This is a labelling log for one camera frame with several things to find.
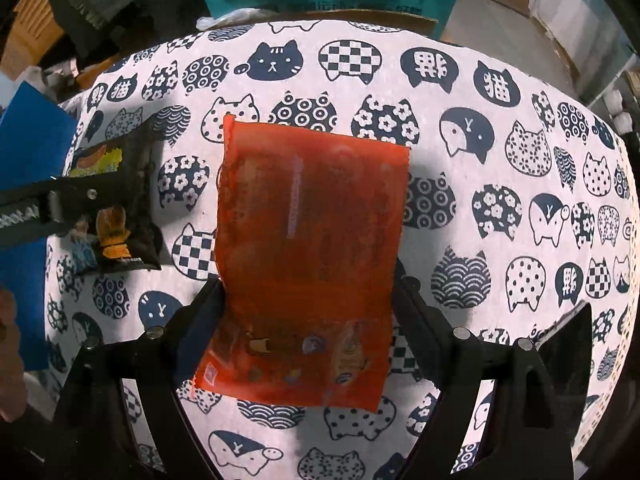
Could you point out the blue cardboard box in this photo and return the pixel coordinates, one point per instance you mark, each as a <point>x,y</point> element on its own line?
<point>35,150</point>

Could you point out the flat brown cardboard sheet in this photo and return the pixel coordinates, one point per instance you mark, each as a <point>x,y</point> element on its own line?
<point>350,14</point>

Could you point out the person's left hand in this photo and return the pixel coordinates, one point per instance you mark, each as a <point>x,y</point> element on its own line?
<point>10,360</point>

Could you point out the red-orange snack packet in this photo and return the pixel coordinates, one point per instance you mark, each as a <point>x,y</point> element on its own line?
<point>310,240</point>

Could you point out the cat print tablecloth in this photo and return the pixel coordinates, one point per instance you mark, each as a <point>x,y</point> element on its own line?
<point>480,200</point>

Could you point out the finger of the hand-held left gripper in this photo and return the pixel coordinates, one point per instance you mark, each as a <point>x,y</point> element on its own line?
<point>92,189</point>

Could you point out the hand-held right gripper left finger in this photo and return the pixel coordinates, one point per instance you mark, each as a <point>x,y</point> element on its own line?
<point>216,294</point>

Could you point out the dark clothing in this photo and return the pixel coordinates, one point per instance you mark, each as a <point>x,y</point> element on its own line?
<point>130,5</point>

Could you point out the black chip packet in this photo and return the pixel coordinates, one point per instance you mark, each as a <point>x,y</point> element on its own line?
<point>132,230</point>

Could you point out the wooden louvred panel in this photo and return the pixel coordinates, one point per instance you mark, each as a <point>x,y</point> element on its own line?
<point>25,40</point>

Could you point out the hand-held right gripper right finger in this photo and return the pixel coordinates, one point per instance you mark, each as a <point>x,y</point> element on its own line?
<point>406,301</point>

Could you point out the black smartphone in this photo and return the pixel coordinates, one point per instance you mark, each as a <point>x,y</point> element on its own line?
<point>567,355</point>

